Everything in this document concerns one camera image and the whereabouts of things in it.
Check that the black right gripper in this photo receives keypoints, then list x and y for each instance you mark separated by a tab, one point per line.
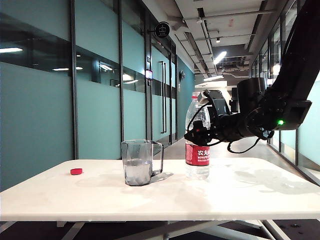
232	127

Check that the clear water bottle red label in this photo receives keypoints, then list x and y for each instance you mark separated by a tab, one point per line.
197	160

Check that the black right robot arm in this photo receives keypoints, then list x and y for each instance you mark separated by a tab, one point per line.
292	82

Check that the transparent grey plastic mug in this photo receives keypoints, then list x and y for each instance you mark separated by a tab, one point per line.
136	167

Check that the red bottle cap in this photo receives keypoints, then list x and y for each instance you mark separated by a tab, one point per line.
76	171

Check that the long ceiling light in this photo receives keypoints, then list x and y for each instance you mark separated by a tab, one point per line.
220	57
213	77

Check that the black ceiling spotlight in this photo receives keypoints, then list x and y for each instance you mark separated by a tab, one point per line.
218	40

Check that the round black hanging sign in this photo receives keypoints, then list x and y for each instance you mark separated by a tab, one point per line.
162	29

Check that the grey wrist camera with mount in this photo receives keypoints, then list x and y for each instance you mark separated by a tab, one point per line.
217	102

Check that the black wall mounted fixture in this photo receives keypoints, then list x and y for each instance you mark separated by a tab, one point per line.
182	75

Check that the small wall display panel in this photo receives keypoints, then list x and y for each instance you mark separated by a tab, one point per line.
149	74

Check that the white metal table frame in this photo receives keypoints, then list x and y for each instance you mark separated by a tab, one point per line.
73	231

